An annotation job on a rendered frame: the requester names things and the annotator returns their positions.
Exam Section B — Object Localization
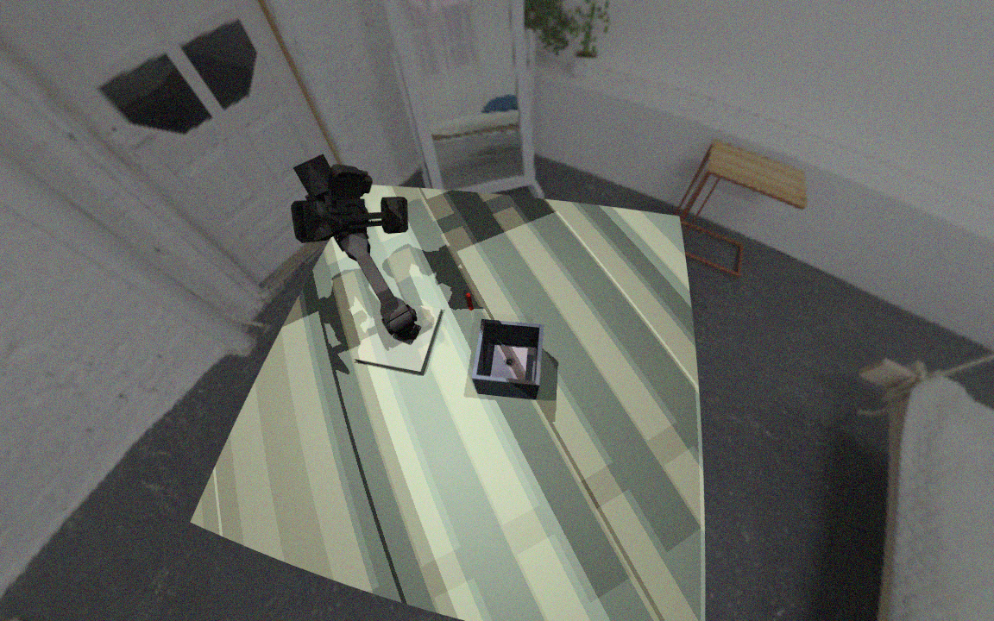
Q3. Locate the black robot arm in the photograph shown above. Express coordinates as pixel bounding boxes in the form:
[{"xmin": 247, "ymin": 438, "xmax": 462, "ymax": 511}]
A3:
[{"xmin": 294, "ymin": 154, "xmax": 421, "ymax": 345}]

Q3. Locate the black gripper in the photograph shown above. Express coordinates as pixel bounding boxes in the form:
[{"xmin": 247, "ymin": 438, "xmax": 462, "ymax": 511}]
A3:
[{"xmin": 291, "ymin": 197, "xmax": 408, "ymax": 243}]

